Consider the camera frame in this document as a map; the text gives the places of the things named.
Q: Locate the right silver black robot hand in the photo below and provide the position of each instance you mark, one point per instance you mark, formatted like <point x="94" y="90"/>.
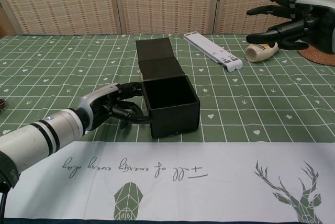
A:
<point x="308" y="12"/>

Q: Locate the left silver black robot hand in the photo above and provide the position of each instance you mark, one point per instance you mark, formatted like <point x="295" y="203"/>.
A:
<point x="96" y="98"/>

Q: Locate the black folding cardboard box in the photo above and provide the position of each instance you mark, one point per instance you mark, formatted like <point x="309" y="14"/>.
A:
<point x="170" y="109"/>

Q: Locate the round brown woven coaster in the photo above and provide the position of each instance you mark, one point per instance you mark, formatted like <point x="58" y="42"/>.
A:
<point x="316" y="56"/>

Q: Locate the mayonnaise squeeze bottle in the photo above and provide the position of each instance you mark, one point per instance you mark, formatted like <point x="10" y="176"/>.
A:
<point x="259" y="52"/>

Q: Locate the white folding stand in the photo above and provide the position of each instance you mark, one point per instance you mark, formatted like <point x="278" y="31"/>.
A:
<point x="209" y="47"/>

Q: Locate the green grid deer tablecloth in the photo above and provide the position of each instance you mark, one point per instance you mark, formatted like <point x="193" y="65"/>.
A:
<point x="235" y="119"/>

